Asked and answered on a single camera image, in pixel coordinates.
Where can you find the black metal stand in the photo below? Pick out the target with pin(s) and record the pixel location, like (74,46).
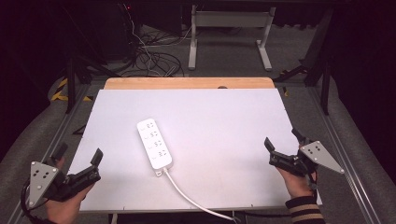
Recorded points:
(320,68)

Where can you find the white metal desk frame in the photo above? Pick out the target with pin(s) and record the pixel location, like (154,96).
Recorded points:
(230,19)

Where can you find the wooden table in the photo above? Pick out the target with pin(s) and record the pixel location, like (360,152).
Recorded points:
(186,83)

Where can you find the aluminium floor rail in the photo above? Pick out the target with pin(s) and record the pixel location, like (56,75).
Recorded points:
(56,137)
(339,155)

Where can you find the person's left hand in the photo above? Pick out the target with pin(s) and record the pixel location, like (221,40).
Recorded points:
(67,207)

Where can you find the black tripod stand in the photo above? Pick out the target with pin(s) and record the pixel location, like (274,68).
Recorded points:
(74,77)

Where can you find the person's right hand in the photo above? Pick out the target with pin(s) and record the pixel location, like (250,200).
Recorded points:
(295,184)

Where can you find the black computer tower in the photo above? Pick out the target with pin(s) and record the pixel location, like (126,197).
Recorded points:
(123,31)

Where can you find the yellow black hazard tape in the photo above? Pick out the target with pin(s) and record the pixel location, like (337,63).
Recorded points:
(63,93)

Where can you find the white power strip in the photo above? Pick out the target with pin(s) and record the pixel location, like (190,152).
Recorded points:
(154,143)

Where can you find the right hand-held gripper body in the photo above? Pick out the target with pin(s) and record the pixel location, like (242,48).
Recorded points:
(317,155)

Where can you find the white board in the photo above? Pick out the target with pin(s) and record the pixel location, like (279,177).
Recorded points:
(214,130)

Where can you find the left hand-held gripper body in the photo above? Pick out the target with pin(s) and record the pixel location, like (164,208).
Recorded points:
(40,180)

